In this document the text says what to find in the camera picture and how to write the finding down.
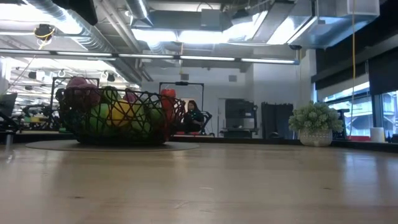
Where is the green apple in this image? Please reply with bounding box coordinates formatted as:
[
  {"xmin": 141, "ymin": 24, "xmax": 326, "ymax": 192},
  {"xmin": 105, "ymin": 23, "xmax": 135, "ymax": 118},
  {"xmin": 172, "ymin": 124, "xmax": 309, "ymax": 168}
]
[
  {"xmin": 132, "ymin": 104, "xmax": 149, "ymax": 131},
  {"xmin": 88, "ymin": 103, "xmax": 111, "ymax": 131}
]

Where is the green cucumber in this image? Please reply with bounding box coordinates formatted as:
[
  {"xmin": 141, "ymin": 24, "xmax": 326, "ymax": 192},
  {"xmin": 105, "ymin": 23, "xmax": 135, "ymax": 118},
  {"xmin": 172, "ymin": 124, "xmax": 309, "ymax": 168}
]
[{"xmin": 101, "ymin": 86, "xmax": 124, "ymax": 105}]

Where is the dark woven wire basket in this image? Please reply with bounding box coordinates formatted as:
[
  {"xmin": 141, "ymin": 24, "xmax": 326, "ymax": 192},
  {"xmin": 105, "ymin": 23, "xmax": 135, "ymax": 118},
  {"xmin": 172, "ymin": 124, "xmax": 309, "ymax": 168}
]
[{"xmin": 55, "ymin": 86, "xmax": 187, "ymax": 146}]

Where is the person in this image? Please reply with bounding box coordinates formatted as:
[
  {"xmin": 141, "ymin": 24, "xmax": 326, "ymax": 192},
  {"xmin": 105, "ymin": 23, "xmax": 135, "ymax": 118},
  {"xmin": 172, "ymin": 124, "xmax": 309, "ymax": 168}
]
[{"xmin": 182, "ymin": 100, "xmax": 206, "ymax": 134}]

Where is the round grey placemat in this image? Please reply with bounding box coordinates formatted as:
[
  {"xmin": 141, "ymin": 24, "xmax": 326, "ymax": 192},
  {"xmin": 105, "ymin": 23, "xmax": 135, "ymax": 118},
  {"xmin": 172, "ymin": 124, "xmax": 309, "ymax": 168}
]
[{"xmin": 24, "ymin": 139, "xmax": 200, "ymax": 152}]

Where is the black cabinet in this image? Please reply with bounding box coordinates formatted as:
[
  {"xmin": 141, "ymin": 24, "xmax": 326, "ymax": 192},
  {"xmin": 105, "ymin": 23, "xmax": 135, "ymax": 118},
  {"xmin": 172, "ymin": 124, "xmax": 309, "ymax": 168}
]
[{"xmin": 223, "ymin": 98, "xmax": 259, "ymax": 138}]

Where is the black standing panel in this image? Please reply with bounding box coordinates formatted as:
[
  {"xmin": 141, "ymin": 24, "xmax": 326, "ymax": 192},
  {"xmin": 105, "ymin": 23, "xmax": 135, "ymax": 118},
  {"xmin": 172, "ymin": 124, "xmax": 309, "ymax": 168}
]
[{"xmin": 261, "ymin": 101, "xmax": 295, "ymax": 140}]

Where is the long ceiling light bar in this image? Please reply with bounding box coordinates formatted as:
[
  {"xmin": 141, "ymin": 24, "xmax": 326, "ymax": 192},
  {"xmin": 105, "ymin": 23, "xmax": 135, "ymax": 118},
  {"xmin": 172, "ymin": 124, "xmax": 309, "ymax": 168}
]
[{"xmin": 0, "ymin": 48, "xmax": 301, "ymax": 65}]

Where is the potted green succulent plant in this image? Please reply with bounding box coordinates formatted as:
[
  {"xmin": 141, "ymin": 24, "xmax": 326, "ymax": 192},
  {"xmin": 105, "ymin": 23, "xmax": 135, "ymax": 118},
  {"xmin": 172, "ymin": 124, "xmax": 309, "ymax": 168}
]
[{"xmin": 288, "ymin": 100, "xmax": 345, "ymax": 147}]

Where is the white paper roll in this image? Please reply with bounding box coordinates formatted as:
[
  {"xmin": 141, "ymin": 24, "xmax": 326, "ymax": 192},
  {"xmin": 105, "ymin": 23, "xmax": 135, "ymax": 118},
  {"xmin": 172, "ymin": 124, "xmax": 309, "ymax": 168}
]
[{"xmin": 369, "ymin": 126, "xmax": 386, "ymax": 143}]

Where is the grey monitor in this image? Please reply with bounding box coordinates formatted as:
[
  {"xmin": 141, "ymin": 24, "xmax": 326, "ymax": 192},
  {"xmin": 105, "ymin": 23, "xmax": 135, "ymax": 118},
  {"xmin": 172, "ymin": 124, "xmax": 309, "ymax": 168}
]
[{"xmin": 0, "ymin": 92, "xmax": 18, "ymax": 118}]

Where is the silver round air duct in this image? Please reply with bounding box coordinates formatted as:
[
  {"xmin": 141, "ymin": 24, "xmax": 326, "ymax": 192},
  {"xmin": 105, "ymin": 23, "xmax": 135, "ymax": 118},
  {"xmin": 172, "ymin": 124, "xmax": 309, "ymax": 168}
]
[{"xmin": 124, "ymin": 0, "xmax": 154, "ymax": 27}]

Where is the black yellow cable reel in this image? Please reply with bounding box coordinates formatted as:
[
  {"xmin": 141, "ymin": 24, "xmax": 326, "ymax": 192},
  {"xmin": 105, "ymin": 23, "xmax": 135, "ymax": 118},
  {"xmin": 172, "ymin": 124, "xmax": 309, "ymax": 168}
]
[{"xmin": 33, "ymin": 23, "xmax": 57, "ymax": 41}]

